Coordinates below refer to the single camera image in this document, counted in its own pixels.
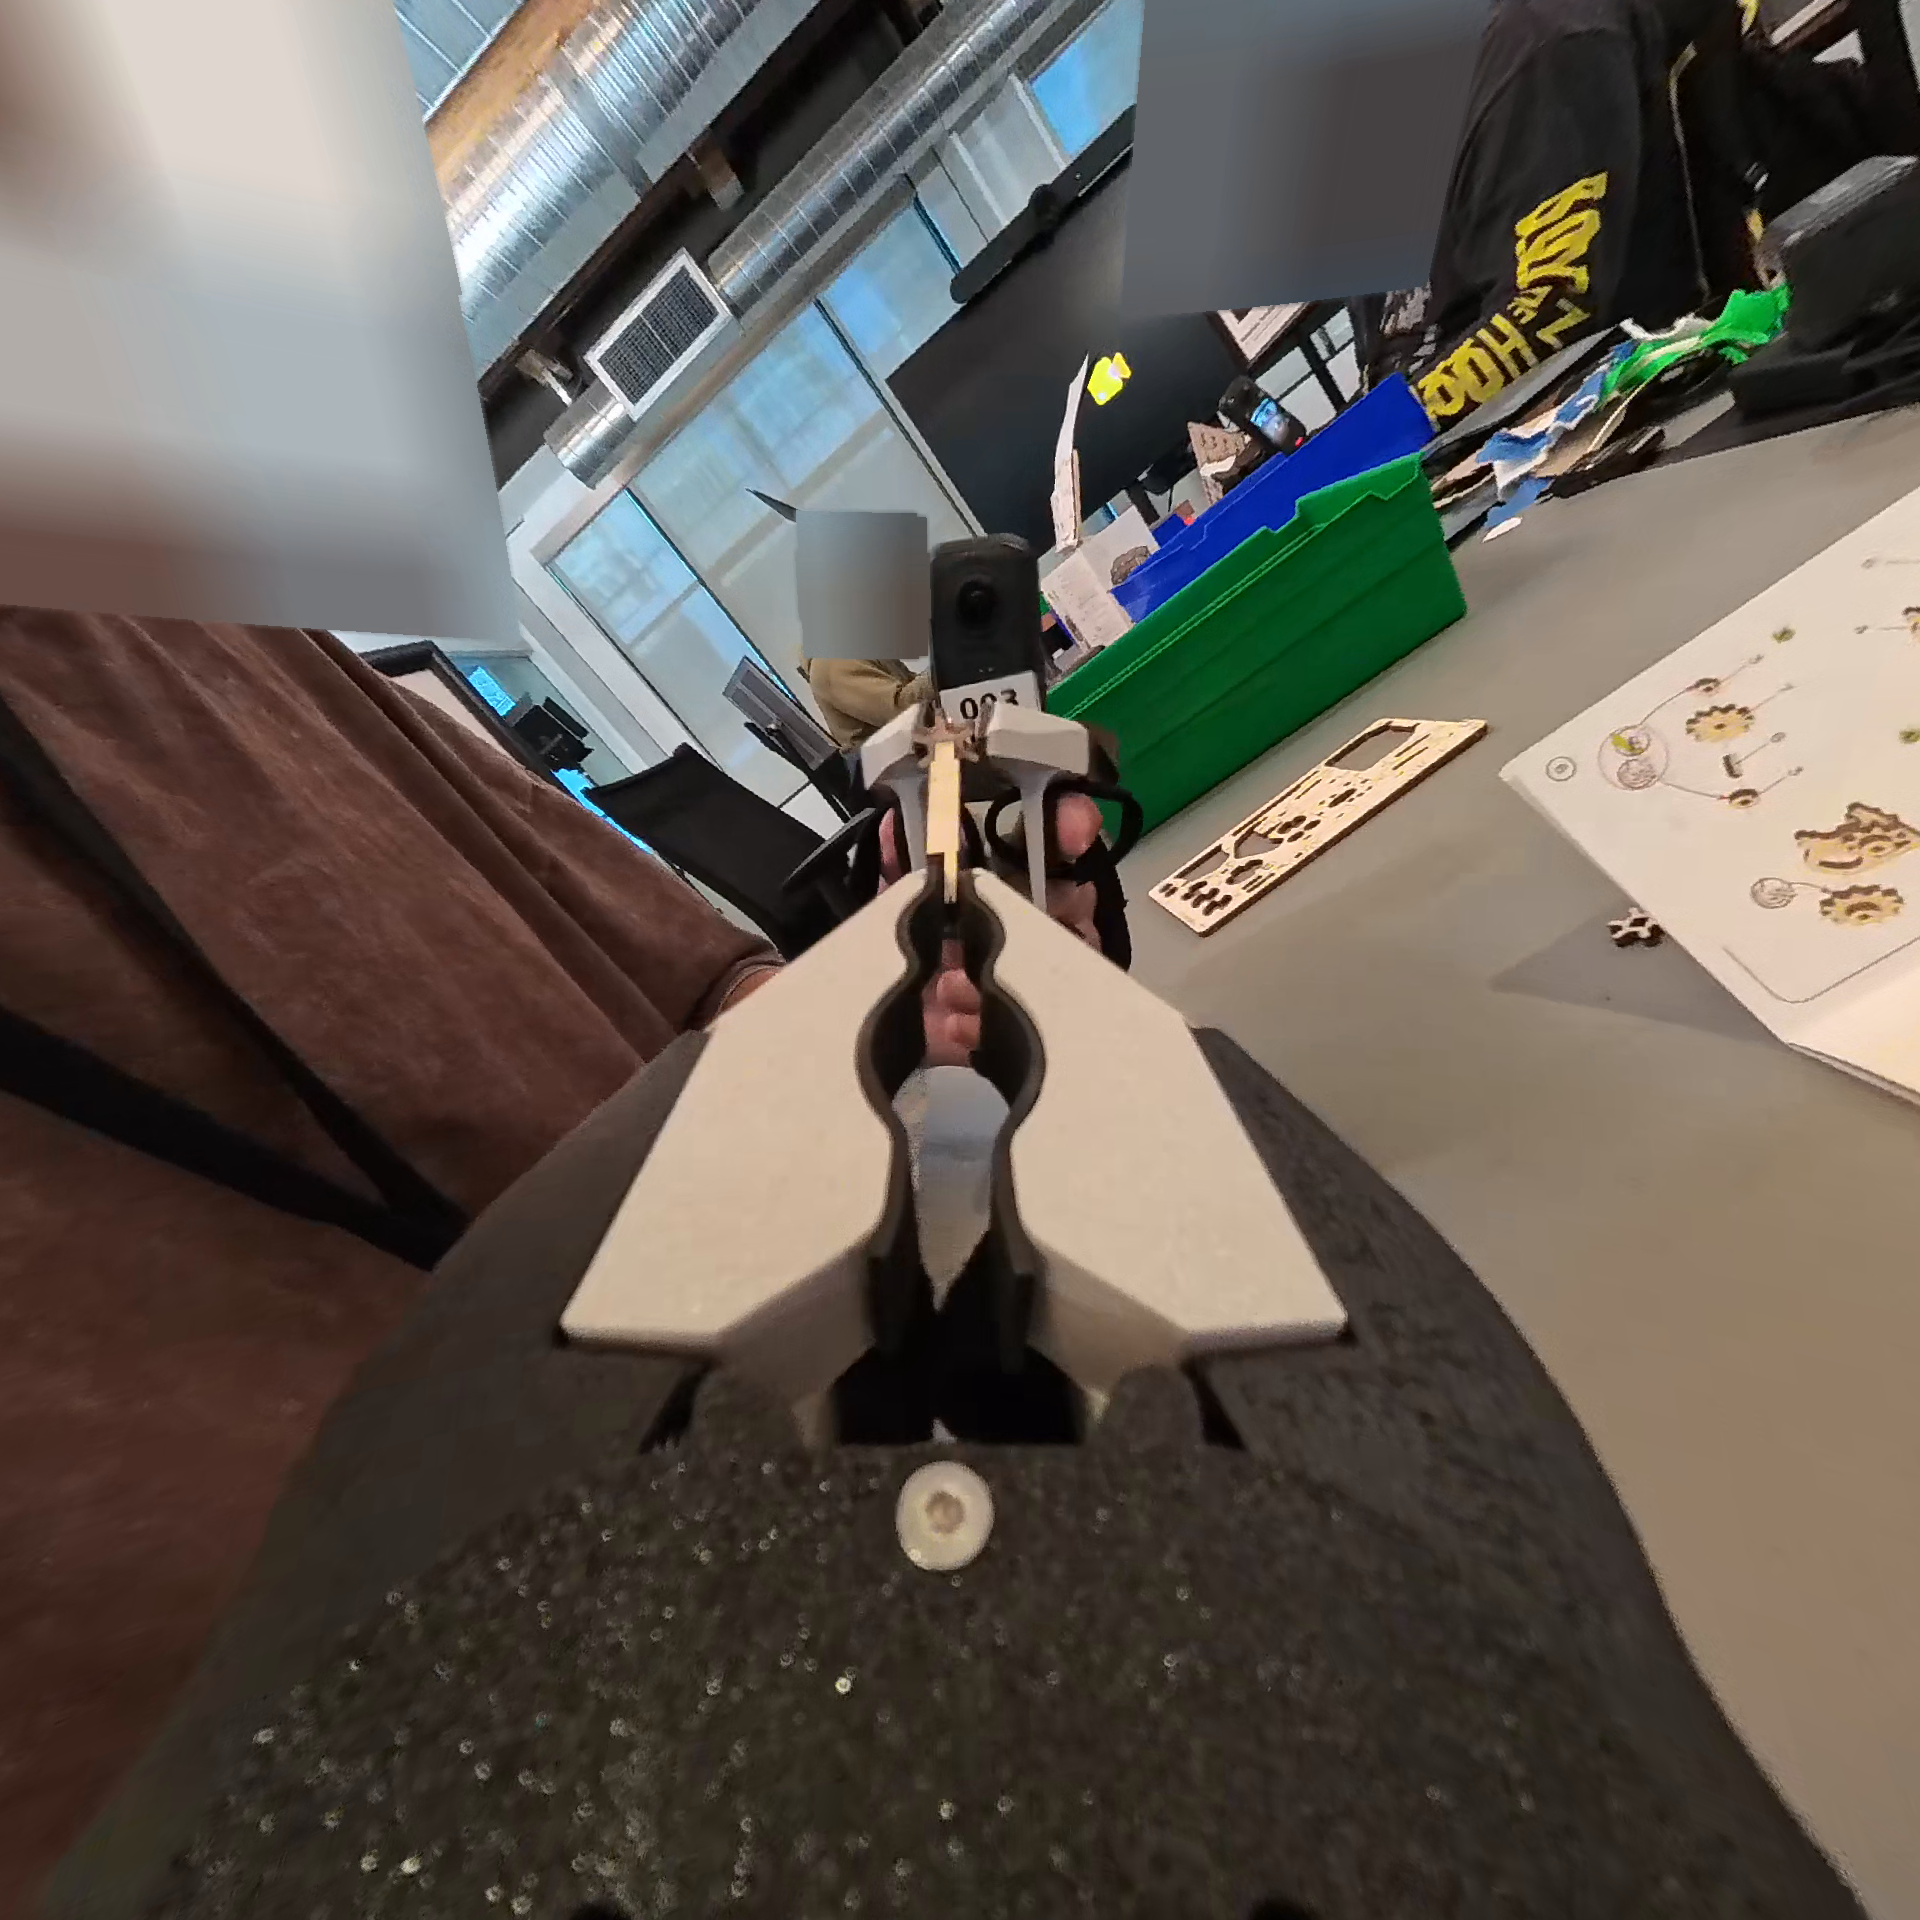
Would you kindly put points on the person's left hand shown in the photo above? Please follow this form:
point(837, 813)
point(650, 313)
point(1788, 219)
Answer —
point(953, 1022)

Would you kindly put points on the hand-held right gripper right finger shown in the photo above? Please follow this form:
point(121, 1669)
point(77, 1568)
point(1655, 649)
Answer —
point(1183, 1201)

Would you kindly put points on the plywood model parts sheet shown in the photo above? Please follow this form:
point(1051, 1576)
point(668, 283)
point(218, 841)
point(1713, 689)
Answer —
point(1321, 823)

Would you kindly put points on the small wooden cross part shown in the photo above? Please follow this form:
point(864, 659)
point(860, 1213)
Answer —
point(1637, 926)

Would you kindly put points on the small white printed box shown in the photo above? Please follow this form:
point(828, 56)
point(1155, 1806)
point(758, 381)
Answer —
point(1095, 585)

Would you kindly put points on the green plastic scraps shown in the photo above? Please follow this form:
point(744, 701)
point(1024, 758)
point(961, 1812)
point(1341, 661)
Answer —
point(1710, 338)

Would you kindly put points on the silver ventilation duct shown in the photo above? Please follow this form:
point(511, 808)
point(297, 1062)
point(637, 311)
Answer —
point(674, 122)

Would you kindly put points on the white air vent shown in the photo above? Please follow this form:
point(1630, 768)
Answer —
point(661, 332)

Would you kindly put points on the black framed marker sign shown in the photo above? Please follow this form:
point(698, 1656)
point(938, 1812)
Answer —
point(481, 689)

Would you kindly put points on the white instruction booklet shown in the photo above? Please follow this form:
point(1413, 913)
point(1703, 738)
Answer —
point(1723, 841)

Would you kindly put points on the wooden axle with gear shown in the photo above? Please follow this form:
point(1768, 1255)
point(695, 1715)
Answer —
point(943, 809)

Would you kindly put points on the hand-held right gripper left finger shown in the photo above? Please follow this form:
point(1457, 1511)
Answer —
point(720, 1201)

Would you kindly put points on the black partition board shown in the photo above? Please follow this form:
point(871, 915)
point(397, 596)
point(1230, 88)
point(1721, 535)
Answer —
point(1021, 345)

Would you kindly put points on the tall white paper sheet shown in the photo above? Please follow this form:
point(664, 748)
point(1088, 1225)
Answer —
point(1071, 451)

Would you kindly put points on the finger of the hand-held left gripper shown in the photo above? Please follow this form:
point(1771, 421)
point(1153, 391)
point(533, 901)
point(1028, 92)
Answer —
point(893, 751)
point(1034, 738)

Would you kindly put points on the blue tape scraps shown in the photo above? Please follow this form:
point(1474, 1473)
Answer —
point(1530, 426)

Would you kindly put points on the blue plastic bin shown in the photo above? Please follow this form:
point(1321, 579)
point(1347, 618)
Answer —
point(1290, 481)

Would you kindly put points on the black equipment case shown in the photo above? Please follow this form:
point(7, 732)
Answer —
point(1843, 301)

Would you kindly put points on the black office chair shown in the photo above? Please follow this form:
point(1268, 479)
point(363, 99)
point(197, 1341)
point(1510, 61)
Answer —
point(720, 841)

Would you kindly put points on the black action camera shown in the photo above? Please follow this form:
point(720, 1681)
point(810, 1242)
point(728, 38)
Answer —
point(1265, 419)

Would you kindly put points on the green plastic bin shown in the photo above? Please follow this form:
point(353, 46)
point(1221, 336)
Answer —
point(1274, 675)

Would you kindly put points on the black monitor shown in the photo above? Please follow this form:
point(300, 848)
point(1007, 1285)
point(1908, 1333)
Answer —
point(773, 721)

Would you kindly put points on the yellow sticky note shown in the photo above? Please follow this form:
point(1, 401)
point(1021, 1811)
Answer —
point(1110, 379)

